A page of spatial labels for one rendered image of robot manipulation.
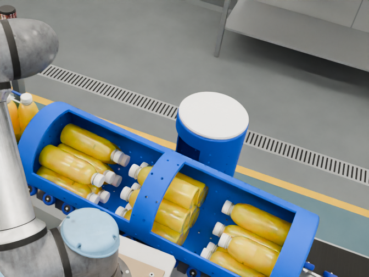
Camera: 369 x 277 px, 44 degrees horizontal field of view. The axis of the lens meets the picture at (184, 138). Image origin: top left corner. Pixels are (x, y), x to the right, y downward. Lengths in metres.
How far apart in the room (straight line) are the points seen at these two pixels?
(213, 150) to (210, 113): 0.15
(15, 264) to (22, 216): 0.09
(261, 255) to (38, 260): 0.60
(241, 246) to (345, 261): 1.43
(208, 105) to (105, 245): 1.01
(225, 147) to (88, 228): 0.89
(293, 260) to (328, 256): 1.42
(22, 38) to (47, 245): 0.40
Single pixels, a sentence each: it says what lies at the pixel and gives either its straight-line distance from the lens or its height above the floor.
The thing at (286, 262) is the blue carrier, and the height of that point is 1.20.
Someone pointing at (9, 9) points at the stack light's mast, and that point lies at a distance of 1.91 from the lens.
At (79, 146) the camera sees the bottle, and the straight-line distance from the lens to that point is 1.48.
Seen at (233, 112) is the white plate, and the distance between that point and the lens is 1.82.
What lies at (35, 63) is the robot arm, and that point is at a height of 1.65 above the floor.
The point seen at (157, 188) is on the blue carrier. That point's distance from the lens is 1.26.
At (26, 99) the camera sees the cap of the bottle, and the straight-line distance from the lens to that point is 1.70.
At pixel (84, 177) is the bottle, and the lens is 1.40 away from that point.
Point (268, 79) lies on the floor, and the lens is 3.92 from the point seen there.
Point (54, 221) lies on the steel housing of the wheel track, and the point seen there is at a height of 0.89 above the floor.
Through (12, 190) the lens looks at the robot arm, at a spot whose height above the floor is 1.48.
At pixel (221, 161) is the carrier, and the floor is 0.91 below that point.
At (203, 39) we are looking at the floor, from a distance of 4.25.
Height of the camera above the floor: 2.18
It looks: 43 degrees down
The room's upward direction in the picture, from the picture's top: 10 degrees clockwise
